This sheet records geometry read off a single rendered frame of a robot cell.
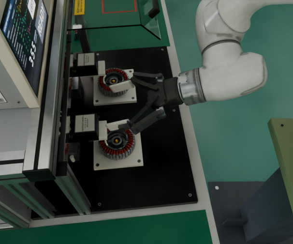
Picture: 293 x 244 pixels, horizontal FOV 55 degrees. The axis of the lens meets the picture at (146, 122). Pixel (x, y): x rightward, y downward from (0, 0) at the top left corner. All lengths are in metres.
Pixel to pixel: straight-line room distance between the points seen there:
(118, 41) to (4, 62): 0.79
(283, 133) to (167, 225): 0.48
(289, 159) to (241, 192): 0.79
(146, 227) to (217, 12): 0.59
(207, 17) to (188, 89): 0.19
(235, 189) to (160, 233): 0.95
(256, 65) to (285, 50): 1.85
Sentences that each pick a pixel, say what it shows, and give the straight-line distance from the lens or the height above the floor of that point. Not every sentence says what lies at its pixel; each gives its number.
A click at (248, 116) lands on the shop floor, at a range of 2.01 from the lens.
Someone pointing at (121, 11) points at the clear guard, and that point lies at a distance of 0.86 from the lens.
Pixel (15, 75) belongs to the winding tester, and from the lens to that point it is 0.53.
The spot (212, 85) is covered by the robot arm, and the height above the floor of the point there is 1.05.
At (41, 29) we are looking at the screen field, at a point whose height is 1.16.
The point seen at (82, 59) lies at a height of 0.92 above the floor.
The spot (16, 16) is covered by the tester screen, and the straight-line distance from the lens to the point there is 0.55.
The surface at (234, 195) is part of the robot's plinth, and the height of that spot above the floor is 0.02.
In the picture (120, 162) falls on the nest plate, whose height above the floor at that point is 0.78.
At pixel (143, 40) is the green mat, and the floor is 0.75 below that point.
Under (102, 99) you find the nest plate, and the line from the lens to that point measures 1.00.
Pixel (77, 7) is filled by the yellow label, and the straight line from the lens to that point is 0.89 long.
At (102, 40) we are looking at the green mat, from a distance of 1.26.
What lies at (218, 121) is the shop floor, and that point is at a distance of 1.93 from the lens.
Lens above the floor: 1.57
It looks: 57 degrees down
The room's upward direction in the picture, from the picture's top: straight up
